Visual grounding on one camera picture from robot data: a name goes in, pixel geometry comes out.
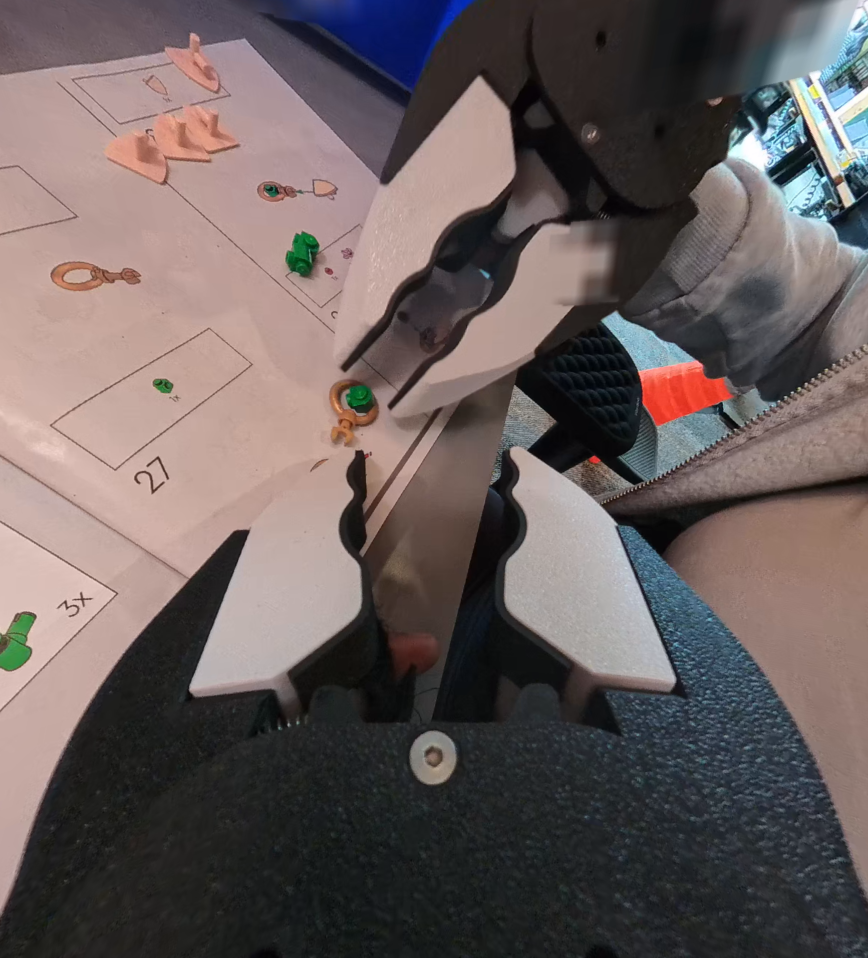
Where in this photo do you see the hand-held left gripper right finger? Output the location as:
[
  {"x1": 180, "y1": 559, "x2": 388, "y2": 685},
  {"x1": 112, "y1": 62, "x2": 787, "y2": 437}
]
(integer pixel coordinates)
[{"x1": 494, "y1": 448, "x2": 678, "y2": 721}]

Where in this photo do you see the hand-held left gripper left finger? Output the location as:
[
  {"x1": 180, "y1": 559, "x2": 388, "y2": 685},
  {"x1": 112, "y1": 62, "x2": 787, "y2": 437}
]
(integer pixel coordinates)
[{"x1": 188, "y1": 453, "x2": 376, "y2": 717}]

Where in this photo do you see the blue plastic bin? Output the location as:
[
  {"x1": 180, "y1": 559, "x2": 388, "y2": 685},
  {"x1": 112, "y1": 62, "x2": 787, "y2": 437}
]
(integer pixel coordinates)
[{"x1": 269, "y1": 0, "x2": 480, "y2": 91}]

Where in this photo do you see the white instruction booklet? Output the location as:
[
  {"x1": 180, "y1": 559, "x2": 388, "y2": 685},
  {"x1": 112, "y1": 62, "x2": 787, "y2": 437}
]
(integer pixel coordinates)
[{"x1": 0, "y1": 37, "x2": 457, "y2": 910}]

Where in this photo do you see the pink petal toy piece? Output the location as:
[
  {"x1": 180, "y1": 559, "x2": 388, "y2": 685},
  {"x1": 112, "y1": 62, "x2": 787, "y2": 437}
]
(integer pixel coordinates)
[
  {"x1": 183, "y1": 105, "x2": 240, "y2": 154},
  {"x1": 164, "y1": 33, "x2": 221, "y2": 94},
  {"x1": 153, "y1": 112, "x2": 206, "y2": 162},
  {"x1": 104, "y1": 129, "x2": 169, "y2": 184}
]

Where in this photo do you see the person's beige hoodie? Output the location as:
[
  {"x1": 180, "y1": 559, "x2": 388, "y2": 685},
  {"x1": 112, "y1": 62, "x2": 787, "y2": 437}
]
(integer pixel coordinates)
[{"x1": 602, "y1": 322, "x2": 868, "y2": 958}]

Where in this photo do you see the orange safety cone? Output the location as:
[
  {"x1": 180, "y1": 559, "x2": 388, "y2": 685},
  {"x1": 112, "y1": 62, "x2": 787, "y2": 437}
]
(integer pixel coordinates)
[{"x1": 639, "y1": 361, "x2": 734, "y2": 428}]

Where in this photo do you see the person's right forearm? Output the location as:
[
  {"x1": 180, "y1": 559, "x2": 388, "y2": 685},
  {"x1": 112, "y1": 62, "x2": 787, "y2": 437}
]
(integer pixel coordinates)
[{"x1": 621, "y1": 157, "x2": 868, "y2": 401}]

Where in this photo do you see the black mesh office chair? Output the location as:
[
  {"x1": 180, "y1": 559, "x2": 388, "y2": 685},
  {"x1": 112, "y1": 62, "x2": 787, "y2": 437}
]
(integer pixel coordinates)
[{"x1": 516, "y1": 325, "x2": 659, "y2": 483}]

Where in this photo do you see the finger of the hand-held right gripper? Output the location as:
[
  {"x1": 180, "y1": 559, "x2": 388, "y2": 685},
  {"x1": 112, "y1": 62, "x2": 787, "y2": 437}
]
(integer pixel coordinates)
[
  {"x1": 387, "y1": 219, "x2": 623, "y2": 419},
  {"x1": 332, "y1": 75, "x2": 521, "y2": 371}
]

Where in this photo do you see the gold ring clip toy piece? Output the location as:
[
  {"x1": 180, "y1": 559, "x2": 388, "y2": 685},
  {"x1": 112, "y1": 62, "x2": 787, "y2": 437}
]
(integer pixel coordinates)
[{"x1": 327, "y1": 378, "x2": 380, "y2": 448}]

